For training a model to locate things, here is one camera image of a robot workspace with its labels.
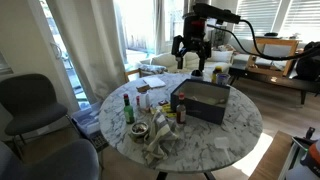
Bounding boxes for blue cardboard box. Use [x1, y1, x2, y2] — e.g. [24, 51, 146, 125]
[170, 79, 230, 125]

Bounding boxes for white notebook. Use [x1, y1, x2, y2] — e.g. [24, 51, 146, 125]
[143, 77, 166, 88]

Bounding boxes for small bowl with snacks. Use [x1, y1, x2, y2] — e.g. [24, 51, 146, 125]
[131, 122, 149, 138]

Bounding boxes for brown bottle yellow lid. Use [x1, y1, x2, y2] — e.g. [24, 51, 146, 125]
[212, 66, 222, 83]

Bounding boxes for small red capped bottle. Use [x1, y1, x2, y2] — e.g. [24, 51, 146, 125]
[136, 96, 141, 109]

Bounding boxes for black low bench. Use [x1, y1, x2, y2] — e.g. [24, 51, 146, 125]
[229, 64, 320, 105]

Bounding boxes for grey chair front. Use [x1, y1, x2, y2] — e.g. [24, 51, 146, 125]
[0, 139, 99, 180]

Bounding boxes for yellow packets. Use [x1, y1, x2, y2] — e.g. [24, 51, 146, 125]
[156, 104, 176, 118]

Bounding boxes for brown sauce bottle red cap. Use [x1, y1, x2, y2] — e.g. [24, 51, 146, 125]
[176, 93, 186, 124]

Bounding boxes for striped grey cloth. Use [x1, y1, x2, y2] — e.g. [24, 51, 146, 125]
[143, 111, 179, 168]

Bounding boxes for green glass bottle red cap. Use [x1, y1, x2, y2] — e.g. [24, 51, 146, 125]
[123, 94, 135, 124]

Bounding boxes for white plastic bottle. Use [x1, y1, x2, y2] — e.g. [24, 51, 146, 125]
[139, 91, 150, 110]

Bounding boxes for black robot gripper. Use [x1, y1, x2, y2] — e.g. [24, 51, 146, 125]
[171, 15, 211, 72]

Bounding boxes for round marble table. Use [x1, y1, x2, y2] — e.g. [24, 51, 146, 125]
[99, 78, 263, 173]

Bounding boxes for beige curtain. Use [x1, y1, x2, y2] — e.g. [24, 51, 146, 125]
[47, 0, 125, 103]

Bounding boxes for blue rimmed cup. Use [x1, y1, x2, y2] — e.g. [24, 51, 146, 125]
[216, 73, 230, 86]

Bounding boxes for dark grey chair left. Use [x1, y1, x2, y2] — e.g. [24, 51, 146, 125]
[0, 74, 69, 138]

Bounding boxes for plastic storage bin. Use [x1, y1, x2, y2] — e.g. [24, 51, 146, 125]
[71, 102, 102, 138]

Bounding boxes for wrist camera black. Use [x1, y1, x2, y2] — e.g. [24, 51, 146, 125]
[193, 3, 241, 24]

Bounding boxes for white sofa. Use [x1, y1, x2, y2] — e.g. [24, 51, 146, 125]
[138, 50, 233, 76]

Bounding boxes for small brown box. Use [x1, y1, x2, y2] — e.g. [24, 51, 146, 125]
[136, 85, 151, 93]

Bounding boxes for black cable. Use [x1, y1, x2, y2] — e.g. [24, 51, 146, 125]
[206, 19, 320, 62]

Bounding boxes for wooden frame armchair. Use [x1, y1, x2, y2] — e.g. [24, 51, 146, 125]
[246, 38, 299, 77]

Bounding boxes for wooden side table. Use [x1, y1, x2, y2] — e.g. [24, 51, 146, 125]
[249, 131, 292, 180]

